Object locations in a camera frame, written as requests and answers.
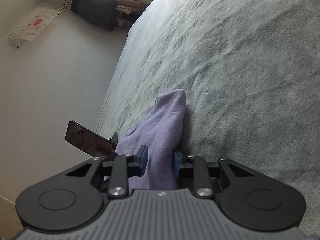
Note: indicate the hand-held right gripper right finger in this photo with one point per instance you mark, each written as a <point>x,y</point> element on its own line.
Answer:
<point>176,165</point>

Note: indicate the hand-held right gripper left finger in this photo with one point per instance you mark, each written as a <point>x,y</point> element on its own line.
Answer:
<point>143,160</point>

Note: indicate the purple shirt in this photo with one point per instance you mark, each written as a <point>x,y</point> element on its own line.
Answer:
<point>162,130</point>

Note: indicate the hanging pink clothes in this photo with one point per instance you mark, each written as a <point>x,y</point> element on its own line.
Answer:
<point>130,6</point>

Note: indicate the round black phone stand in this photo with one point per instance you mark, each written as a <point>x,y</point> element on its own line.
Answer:
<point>114,139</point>

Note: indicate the black smartphone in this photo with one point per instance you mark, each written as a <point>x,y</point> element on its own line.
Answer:
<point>85,137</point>

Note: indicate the hanging dark jacket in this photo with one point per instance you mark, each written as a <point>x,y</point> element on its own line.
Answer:
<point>92,10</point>

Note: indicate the covered wall air conditioner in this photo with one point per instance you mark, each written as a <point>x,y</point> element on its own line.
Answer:
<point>35,26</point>

